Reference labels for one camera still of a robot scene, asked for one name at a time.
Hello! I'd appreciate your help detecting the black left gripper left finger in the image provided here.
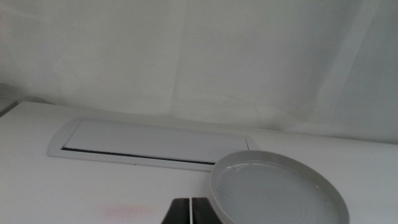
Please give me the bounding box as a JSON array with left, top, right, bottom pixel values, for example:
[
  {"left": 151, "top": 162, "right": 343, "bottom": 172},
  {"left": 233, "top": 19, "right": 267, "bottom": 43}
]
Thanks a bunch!
[{"left": 160, "top": 197, "right": 191, "bottom": 224}]

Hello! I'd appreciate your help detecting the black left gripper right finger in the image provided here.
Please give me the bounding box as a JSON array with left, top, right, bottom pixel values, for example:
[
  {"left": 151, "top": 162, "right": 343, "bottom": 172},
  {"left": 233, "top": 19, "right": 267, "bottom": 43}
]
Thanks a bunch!
[{"left": 192, "top": 197, "right": 223, "bottom": 224}]

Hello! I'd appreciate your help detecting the grey shallow bowl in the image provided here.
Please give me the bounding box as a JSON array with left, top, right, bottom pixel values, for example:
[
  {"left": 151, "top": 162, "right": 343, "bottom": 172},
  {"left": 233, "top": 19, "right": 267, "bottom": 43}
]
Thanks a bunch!
[{"left": 210, "top": 150, "right": 351, "bottom": 224}]

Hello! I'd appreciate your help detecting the white backdrop curtain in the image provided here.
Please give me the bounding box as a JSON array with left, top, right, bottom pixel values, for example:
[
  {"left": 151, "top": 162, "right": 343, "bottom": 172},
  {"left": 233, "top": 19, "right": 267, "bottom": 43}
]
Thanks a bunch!
[{"left": 0, "top": 0, "right": 398, "bottom": 146}]

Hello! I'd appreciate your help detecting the white table cable hatch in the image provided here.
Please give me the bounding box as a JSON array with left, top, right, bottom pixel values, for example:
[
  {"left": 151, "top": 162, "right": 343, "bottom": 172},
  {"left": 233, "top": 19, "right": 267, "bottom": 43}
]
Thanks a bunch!
[{"left": 47, "top": 116, "right": 261, "bottom": 173}]

